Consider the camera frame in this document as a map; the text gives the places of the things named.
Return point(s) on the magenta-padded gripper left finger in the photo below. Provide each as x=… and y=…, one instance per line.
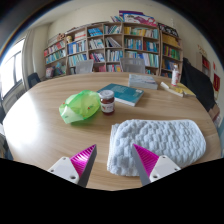
x=83, y=160

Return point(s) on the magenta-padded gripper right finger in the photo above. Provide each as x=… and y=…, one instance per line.
x=146, y=159

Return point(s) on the white waffle towel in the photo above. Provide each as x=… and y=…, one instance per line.
x=156, y=141

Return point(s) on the green plastic bag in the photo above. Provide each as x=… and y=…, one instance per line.
x=80, y=106

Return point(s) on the red-lidded glass jar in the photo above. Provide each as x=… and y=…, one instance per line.
x=107, y=104

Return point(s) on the teal book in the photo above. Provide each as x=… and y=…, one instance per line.
x=123, y=93

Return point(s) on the thick yellow book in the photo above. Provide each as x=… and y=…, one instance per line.
x=170, y=89

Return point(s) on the grey-blue book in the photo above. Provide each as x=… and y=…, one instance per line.
x=142, y=81

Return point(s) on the thin yellow notebook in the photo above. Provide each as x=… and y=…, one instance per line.
x=187, y=90

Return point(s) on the cardboard box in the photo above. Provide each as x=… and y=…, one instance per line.
x=214, y=113

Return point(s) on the white bottle with red cap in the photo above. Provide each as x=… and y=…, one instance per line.
x=175, y=76

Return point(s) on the black cloth cover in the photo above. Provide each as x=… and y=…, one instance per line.
x=198, y=83

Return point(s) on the light grey chair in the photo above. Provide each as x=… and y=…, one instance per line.
x=84, y=66

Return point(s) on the dark office chair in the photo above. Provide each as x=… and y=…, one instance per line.
x=33, y=80

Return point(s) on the grey mesh chair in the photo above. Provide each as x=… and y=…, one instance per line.
x=132, y=65

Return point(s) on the window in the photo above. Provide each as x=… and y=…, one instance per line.
x=11, y=71

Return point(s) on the wooden bookshelf unit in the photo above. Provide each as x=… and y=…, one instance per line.
x=113, y=43

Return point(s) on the red wall hanging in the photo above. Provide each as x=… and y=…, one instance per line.
x=217, y=82

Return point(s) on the small wall shelf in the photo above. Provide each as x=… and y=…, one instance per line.
x=205, y=64

